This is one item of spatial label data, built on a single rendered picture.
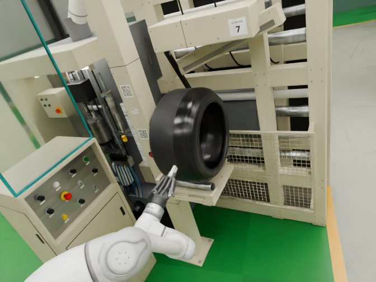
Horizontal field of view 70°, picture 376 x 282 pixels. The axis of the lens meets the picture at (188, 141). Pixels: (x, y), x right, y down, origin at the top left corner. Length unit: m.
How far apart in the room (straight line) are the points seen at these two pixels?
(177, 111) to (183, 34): 0.44
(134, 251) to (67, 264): 0.16
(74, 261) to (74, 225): 1.11
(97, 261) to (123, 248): 0.07
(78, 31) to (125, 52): 0.63
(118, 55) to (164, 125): 0.45
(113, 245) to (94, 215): 1.23
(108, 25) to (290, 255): 2.01
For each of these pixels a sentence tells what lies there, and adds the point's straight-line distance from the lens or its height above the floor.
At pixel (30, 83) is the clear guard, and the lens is 1.61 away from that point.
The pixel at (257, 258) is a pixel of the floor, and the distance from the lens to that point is 2.37.
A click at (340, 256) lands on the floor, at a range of 2.40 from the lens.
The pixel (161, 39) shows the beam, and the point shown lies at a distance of 1.67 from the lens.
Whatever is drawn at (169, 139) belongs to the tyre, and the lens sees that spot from 1.37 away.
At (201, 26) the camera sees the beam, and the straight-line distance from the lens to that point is 1.53.
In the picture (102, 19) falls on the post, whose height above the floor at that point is 1.90.
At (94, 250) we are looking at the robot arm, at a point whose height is 1.48.
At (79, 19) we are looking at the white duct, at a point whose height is 1.92.
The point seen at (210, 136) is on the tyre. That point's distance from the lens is 1.86.
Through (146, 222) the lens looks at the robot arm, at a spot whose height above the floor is 1.11.
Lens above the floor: 1.94
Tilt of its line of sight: 29 degrees down
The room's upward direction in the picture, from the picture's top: 17 degrees counter-clockwise
